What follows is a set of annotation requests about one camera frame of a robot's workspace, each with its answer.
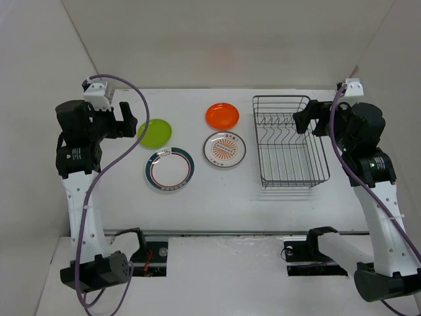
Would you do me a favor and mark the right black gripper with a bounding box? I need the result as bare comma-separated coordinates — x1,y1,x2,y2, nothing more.
293,97,356,153

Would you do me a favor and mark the green plate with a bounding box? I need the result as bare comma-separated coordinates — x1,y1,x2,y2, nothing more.
140,118,172,148

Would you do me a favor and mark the white plate teal rim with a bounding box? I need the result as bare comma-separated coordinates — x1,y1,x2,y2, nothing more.
144,147,195,192

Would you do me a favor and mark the white plate orange sunburst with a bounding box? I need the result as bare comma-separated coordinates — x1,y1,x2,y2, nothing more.
203,131,247,169

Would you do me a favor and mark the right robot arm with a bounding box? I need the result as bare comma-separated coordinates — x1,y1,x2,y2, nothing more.
293,100,420,303

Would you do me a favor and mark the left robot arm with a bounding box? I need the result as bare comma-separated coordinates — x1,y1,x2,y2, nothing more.
55,100,147,294

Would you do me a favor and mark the grey wire dish rack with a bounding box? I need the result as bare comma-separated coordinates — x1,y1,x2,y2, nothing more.
253,95,330,189

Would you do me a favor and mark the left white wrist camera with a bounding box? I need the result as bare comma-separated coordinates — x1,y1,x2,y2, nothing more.
82,78,114,112

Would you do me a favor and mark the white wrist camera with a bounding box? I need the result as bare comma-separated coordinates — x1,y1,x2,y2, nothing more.
337,78,364,98
82,78,114,112

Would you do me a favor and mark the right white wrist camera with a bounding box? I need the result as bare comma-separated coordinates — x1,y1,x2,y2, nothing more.
337,78,364,98

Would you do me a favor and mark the aluminium table rail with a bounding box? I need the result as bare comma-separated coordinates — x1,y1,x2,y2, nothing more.
105,228,371,238

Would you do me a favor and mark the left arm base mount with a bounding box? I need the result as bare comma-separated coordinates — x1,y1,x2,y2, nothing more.
111,228,168,277

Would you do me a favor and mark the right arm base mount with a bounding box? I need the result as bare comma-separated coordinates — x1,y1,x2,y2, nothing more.
282,226,348,277

